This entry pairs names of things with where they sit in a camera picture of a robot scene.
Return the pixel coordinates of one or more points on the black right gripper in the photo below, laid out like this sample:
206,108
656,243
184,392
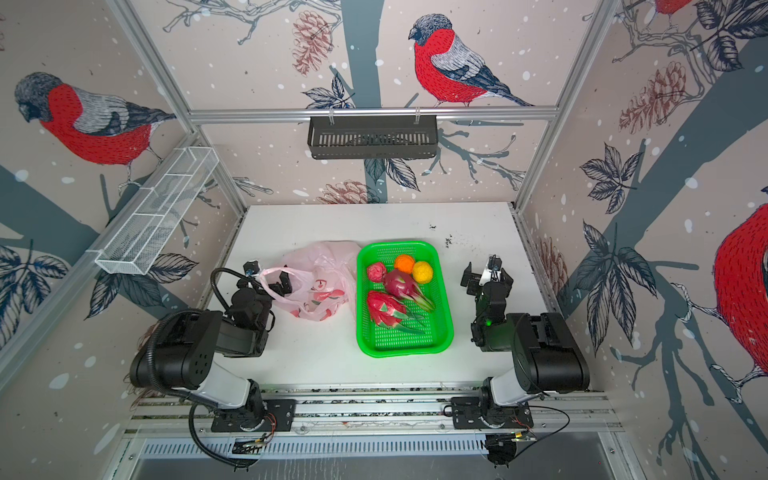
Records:
468,280

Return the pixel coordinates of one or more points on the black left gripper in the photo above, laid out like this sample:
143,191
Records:
285,286

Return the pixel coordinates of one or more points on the pink plastic bag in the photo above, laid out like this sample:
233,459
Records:
323,276

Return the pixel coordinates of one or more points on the yellow round fruit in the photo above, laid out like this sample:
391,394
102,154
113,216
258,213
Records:
422,272

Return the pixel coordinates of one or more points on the orange fruit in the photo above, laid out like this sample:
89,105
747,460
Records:
404,263

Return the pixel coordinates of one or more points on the small red fruit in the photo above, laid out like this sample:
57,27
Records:
376,272

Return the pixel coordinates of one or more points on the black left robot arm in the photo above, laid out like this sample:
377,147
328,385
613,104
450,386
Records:
177,359

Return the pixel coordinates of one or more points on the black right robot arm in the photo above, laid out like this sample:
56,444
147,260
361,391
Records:
545,357

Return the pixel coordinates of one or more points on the green plastic basket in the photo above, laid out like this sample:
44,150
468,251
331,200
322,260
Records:
380,342

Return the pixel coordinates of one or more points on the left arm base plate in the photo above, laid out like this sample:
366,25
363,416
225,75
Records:
265,416

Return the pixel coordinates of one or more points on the white wire mesh shelf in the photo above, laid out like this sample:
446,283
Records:
140,239

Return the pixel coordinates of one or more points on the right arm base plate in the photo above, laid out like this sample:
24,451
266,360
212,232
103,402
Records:
476,413

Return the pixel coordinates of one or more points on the black hanging wire basket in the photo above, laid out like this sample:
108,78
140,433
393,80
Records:
373,137

